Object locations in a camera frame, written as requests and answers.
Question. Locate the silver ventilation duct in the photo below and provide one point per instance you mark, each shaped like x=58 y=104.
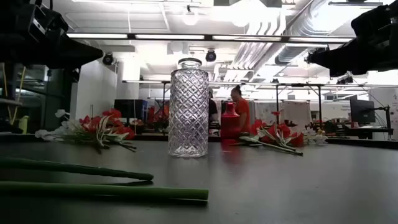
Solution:
x=311 y=25

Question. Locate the black metal frame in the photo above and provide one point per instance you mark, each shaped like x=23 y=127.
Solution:
x=319 y=102

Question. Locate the long ceiling light strip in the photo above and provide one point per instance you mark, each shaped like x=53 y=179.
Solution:
x=169 y=36

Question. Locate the black ceiling spotlight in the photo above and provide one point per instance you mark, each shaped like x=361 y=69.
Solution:
x=211 y=56
x=108 y=59

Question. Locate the person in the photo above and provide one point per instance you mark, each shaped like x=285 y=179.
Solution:
x=243 y=112
x=213 y=109

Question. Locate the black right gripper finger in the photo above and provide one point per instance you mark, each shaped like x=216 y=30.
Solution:
x=339 y=59

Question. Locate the black desk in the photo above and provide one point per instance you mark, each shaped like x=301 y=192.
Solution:
x=367 y=130

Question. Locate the tall diamond-cut clear vase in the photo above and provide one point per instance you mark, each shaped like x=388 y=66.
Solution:
x=188 y=109

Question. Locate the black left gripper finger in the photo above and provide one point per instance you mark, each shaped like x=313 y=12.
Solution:
x=81 y=54

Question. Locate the yellow-green bottle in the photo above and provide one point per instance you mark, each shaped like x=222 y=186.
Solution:
x=23 y=124

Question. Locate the dark wall screen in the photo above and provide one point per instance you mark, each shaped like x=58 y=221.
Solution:
x=129 y=109

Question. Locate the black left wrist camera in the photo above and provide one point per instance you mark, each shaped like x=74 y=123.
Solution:
x=46 y=23

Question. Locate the black monitor on arm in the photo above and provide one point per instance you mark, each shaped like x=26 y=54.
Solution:
x=362 y=111

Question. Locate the black track spotlight cluster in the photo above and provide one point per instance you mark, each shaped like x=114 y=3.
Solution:
x=345 y=80

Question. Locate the red glass vase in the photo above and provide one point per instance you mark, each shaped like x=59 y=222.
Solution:
x=230 y=124

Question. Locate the red artificial flower bunch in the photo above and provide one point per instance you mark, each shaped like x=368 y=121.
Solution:
x=93 y=121
x=109 y=190
x=284 y=130

